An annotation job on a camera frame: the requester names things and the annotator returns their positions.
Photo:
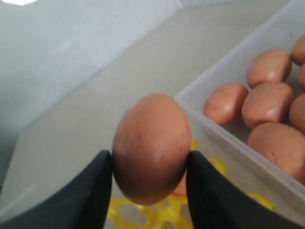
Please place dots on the brown egg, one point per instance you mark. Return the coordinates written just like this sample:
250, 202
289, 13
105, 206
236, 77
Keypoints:
181, 188
268, 102
297, 113
150, 148
282, 145
298, 51
273, 65
224, 104
301, 77

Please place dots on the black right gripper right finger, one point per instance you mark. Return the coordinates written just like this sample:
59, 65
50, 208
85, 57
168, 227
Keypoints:
215, 203

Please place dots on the clear plastic container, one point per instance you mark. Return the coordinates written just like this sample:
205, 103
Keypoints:
244, 167

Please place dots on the yellow plastic egg tray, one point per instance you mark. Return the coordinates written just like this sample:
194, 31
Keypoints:
172, 212

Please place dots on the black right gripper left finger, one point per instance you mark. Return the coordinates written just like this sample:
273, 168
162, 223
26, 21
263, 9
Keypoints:
81, 204

